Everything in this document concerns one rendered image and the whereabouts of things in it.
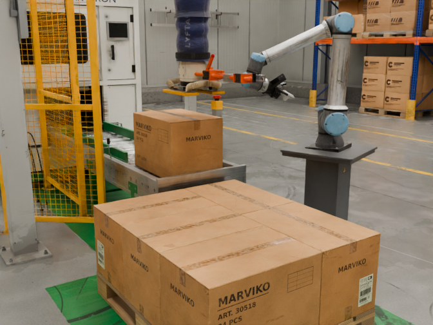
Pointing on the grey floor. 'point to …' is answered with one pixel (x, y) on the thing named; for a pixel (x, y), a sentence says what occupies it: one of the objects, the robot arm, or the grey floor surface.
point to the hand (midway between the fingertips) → (290, 90)
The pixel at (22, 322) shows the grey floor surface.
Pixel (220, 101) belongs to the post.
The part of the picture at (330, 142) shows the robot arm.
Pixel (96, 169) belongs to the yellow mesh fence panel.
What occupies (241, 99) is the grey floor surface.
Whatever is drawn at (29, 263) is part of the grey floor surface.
